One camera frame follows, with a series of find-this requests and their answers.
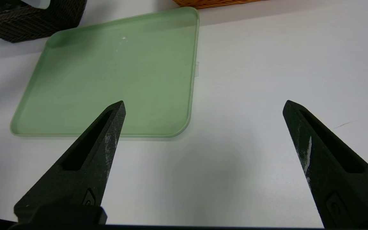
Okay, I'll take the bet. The dark brown wicker basket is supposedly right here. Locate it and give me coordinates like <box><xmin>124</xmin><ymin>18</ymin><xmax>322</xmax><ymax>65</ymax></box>
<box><xmin>0</xmin><ymin>0</ymin><xmax>88</xmax><ymax>43</ymax></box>

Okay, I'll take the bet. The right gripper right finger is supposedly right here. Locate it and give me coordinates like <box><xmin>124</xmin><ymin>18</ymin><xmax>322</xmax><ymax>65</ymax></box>
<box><xmin>282</xmin><ymin>100</ymin><xmax>368</xmax><ymax>228</ymax></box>

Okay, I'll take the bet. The orange wicker basket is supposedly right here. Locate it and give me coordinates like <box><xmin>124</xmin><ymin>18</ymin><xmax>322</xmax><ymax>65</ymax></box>
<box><xmin>172</xmin><ymin>0</ymin><xmax>267</xmax><ymax>9</ymax></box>

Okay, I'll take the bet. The light green plastic tray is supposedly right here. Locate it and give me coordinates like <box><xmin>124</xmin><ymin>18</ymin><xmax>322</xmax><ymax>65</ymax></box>
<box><xmin>10</xmin><ymin>6</ymin><xmax>200</xmax><ymax>140</ymax></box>

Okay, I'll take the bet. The white plastic box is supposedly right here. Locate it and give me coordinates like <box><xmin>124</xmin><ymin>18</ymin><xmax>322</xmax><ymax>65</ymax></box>
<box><xmin>24</xmin><ymin>0</ymin><xmax>51</xmax><ymax>9</ymax></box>

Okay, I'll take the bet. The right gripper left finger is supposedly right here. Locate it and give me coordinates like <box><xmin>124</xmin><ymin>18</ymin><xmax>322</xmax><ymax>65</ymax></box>
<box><xmin>14</xmin><ymin>101</ymin><xmax>126</xmax><ymax>224</ymax></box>

